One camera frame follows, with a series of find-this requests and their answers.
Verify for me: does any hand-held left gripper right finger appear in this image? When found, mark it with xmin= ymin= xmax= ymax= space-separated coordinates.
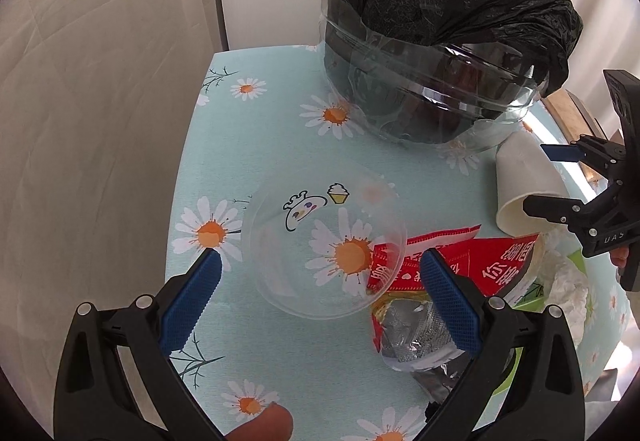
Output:
xmin=419 ymin=248 xmax=586 ymax=441

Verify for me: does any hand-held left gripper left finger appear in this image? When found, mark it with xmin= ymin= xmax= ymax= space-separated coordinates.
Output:
xmin=54 ymin=248 xmax=226 ymax=441

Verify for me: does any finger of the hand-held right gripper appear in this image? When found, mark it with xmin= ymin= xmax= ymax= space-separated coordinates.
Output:
xmin=523 ymin=194 xmax=608 ymax=234
xmin=540 ymin=135 xmax=626 ymax=182

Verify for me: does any white paper cup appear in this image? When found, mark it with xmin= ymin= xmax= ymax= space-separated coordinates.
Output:
xmin=494 ymin=130 xmax=566 ymax=237

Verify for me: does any red foil snack wrapper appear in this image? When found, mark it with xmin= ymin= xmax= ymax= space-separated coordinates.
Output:
xmin=366 ymin=223 xmax=543 ymax=404

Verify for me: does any white tissue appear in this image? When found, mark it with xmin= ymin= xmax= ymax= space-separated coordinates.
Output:
xmin=535 ymin=228 xmax=591 ymax=347

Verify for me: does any clear plastic lid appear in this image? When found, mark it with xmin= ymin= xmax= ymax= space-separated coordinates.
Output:
xmin=241 ymin=160 xmax=408 ymax=319

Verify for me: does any clear plastic trash bin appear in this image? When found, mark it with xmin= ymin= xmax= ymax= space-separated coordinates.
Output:
xmin=317 ymin=0 xmax=543 ymax=154

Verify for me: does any person's right hand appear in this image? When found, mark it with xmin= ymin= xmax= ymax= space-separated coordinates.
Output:
xmin=610 ymin=246 xmax=630 ymax=279

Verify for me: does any person's left hand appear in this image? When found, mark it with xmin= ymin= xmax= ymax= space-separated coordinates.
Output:
xmin=224 ymin=402 xmax=294 ymax=441

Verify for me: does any wooden cutting board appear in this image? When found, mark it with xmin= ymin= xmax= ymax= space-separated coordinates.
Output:
xmin=542 ymin=88 xmax=608 ymax=182

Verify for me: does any daisy print tablecloth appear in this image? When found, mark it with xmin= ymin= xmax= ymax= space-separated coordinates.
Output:
xmin=162 ymin=44 xmax=633 ymax=441

